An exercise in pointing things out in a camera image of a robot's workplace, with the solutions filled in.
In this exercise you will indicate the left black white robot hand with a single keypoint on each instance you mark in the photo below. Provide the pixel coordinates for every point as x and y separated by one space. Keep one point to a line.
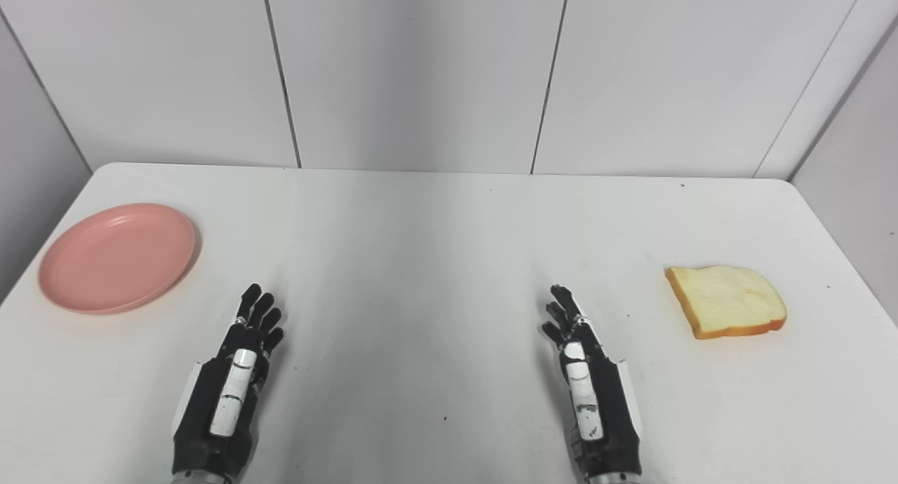
228 393

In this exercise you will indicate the pink round plate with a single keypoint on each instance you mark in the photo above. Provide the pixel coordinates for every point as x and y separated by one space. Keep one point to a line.
117 257

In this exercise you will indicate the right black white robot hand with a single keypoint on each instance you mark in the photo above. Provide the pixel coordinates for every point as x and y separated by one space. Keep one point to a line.
593 400

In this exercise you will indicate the slice of bread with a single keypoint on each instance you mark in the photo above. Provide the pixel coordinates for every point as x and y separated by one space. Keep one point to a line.
726 300

